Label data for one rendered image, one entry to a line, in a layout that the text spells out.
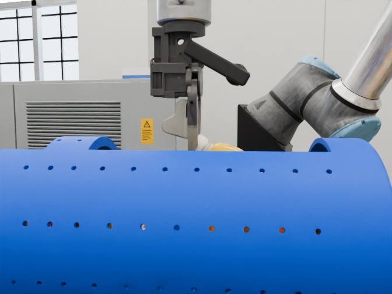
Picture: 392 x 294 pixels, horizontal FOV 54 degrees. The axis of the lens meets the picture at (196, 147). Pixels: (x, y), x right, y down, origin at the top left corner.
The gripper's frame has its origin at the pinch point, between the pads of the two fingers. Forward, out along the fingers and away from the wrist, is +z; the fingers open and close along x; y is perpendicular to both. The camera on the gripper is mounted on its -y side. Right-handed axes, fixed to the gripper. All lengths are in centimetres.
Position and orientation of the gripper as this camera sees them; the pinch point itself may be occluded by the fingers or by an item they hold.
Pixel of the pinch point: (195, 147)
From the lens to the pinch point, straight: 65.6
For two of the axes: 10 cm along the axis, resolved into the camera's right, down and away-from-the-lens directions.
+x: -0.8, 1.1, -9.9
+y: -10.0, -0.2, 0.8
